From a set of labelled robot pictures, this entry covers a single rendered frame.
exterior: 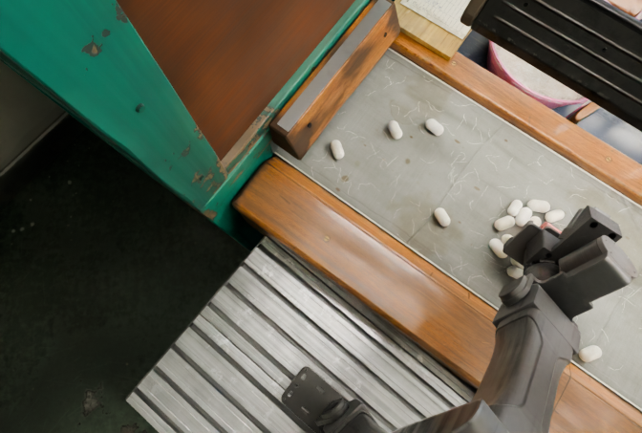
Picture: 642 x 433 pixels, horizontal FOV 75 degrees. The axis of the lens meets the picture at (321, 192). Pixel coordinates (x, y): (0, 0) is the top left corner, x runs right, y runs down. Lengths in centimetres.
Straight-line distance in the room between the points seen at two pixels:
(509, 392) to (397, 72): 59
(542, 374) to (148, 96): 43
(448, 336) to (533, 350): 25
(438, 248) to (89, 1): 60
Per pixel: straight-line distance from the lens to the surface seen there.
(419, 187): 75
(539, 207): 79
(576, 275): 57
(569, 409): 79
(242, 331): 79
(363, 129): 76
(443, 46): 83
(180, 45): 40
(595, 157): 86
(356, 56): 70
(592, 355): 81
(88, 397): 162
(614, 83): 52
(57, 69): 31
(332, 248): 68
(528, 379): 44
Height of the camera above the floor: 144
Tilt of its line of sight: 75 degrees down
